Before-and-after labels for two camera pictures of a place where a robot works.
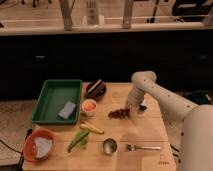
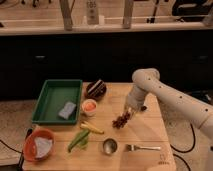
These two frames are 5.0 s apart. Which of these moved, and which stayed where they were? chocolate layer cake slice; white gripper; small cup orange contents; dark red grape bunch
Moved: dark red grape bunch
Stayed: white gripper; chocolate layer cake slice; small cup orange contents
